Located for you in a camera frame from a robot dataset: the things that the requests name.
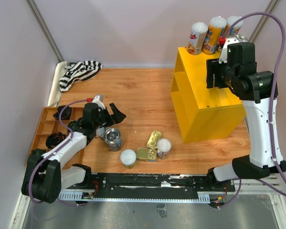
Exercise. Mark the tall can white lid front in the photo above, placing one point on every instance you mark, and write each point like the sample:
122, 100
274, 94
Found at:
163, 148

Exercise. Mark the cream cloth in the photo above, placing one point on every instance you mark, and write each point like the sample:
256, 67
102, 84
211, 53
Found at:
55, 93

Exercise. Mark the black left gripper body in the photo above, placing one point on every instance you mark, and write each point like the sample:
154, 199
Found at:
105, 118

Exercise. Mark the gold sardine tin upper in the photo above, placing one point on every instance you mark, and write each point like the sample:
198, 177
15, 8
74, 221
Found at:
153, 140

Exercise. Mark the black striped cloth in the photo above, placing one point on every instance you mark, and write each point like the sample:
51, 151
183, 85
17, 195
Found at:
79, 71

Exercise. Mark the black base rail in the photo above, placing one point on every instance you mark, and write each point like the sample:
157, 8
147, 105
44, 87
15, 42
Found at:
133, 180

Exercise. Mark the gold sardine tin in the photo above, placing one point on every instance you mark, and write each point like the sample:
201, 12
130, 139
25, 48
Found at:
146, 154
153, 140

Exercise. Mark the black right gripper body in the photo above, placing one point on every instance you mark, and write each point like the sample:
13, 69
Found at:
221, 70

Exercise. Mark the red label can white lid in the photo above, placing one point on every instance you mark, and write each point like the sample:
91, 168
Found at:
197, 37

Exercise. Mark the green patterned rolled belt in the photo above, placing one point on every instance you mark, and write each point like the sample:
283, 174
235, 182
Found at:
75, 124

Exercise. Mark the aluminium frame post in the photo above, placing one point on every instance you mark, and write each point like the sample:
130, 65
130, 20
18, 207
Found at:
46, 32
263, 20

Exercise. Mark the blue can silver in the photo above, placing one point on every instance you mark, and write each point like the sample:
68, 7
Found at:
239, 37
113, 139

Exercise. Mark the aluminium frame post left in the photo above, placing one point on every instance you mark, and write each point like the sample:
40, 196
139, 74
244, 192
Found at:
46, 32

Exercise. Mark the tall can white lid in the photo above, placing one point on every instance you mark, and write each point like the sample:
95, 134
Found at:
216, 28
163, 148

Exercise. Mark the black rolled belt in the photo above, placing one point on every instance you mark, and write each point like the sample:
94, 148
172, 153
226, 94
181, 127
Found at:
54, 139
65, 114

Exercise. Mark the yellow wooden shelf cabinet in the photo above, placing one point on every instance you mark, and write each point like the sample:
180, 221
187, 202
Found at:
202, 113

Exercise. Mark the short green can white lid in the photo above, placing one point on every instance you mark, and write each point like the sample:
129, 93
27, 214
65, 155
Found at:
100, 133

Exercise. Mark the yellow can white lid front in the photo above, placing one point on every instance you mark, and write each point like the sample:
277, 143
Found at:
128, 158

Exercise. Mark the green rolled belt bottom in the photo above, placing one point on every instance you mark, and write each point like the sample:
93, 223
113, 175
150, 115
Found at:
38, 152

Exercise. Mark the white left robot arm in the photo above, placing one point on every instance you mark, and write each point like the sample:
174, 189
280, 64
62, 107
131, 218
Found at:
45, 178

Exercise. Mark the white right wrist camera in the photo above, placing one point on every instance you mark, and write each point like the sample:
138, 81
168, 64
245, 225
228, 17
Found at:
223, 43

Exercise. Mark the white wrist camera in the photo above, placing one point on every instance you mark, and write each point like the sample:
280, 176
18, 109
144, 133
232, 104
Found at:
223, 43
98, 99

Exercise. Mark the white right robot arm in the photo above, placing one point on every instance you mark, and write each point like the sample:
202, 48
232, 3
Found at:
236, 70

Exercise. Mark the aluminium frame post right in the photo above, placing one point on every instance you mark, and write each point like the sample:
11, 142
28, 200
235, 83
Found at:
263, 20

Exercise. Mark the black rolled belt top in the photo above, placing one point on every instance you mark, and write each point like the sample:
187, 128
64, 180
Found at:
65, 114

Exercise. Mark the wooden compartment tray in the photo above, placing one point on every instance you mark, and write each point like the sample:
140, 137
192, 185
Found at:
49, 125

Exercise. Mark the gold sardine tin lower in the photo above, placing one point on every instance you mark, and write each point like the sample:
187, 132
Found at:
146, 154

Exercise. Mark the black rolled belt middle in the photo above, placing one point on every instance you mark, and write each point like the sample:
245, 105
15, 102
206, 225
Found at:
54, 139

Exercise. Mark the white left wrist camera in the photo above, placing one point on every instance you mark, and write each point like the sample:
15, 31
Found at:
98, 99

